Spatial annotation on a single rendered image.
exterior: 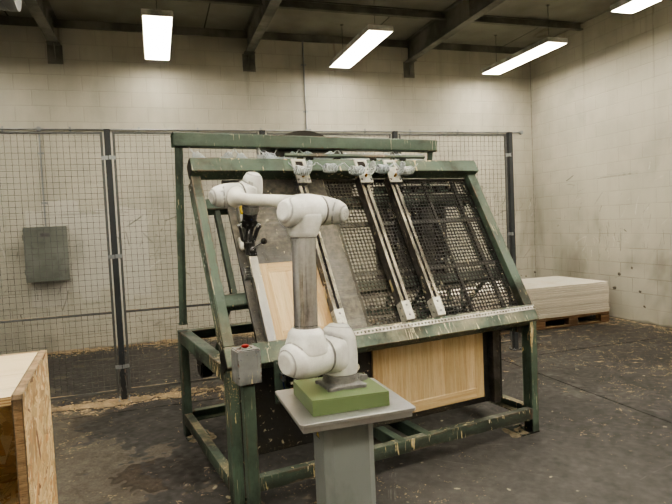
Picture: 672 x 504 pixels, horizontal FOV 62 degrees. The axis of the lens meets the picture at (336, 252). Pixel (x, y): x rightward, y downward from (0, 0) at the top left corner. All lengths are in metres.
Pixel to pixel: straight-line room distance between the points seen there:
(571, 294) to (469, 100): 3.55
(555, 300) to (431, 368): 4.28
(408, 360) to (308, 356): 1.58
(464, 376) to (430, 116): 5.83
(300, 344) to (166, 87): 6.35
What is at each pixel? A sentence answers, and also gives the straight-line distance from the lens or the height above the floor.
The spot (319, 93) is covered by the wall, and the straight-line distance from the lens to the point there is 8.59.
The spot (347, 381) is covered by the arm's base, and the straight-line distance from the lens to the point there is 2.46.
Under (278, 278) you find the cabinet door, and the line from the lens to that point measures 3.30.
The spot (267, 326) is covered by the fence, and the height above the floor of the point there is 0.98.
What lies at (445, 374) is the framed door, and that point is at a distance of 3.97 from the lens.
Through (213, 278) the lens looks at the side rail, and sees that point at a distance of 3.17.
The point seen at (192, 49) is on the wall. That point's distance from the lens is 8.41.
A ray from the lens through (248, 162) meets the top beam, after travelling 3.60.
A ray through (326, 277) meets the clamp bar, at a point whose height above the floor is 1.21.
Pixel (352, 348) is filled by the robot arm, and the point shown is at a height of 0.99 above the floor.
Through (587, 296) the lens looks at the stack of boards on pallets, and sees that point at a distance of 8.29.
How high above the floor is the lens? 1.53
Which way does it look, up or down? 3 degrees down
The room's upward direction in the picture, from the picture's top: 3 degrees counter-clockwise
